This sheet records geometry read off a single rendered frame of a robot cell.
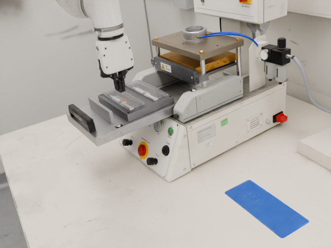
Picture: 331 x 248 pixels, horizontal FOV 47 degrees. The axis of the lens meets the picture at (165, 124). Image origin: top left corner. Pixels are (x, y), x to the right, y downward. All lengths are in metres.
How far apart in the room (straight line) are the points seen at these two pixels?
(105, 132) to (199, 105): 0.30
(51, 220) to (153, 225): 0.30
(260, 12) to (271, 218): 0.62
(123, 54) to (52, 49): 1.49
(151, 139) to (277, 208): 0.46
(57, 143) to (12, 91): 1.10
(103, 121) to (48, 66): 1.50
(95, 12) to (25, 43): 1.49
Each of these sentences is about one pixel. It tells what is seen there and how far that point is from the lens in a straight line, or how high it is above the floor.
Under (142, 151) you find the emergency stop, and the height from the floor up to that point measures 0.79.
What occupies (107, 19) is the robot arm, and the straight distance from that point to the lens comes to 1.07.
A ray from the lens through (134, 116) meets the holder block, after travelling 1.10.
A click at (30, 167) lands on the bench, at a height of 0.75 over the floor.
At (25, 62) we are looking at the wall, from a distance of 2.56.
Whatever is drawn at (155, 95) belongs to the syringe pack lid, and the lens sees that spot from 1.16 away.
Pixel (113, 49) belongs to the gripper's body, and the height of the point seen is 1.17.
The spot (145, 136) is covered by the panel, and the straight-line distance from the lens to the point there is 1.29.
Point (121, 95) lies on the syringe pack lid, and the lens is 1.20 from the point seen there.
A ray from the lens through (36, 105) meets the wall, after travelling 2.65.
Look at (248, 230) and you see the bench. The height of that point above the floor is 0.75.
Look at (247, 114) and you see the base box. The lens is 1.31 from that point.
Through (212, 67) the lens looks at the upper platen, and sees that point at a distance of 1.23.
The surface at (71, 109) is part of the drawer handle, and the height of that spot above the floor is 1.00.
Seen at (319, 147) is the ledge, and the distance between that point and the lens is 1.27.
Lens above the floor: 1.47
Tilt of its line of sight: 28 degrees down
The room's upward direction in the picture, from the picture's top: 8 degrees counter-clockwise
